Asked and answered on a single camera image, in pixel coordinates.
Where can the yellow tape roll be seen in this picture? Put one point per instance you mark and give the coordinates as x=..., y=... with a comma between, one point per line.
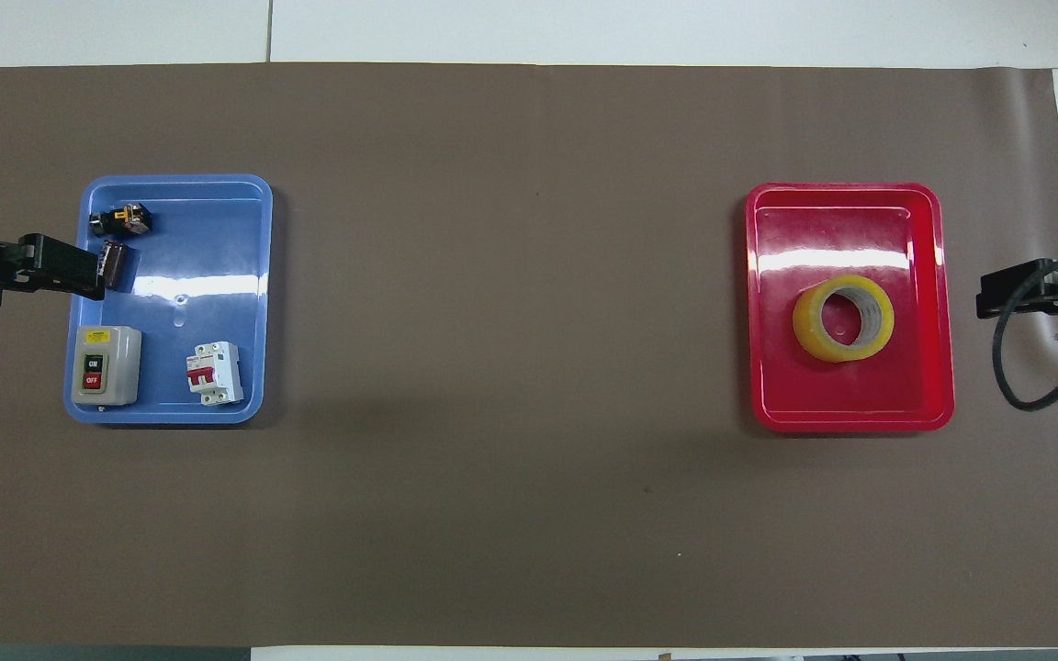
x=809, y=330

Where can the dark brown small component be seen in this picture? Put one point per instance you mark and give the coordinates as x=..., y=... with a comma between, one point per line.
x=117, y=264

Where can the blue plastic tray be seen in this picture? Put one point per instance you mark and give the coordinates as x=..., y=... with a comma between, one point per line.
x=208, y=266

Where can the white circuit breaker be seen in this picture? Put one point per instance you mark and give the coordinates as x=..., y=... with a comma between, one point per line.
x=221, y=372

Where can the red plastic tray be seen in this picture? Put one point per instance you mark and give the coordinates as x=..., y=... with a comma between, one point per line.
x=915, y=386

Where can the black and yellow push-button switch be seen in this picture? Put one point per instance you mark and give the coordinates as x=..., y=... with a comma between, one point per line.
x=120, y=220

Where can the grey on-off switch box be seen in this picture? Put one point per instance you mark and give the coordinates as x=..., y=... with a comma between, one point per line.
x=116, y=376

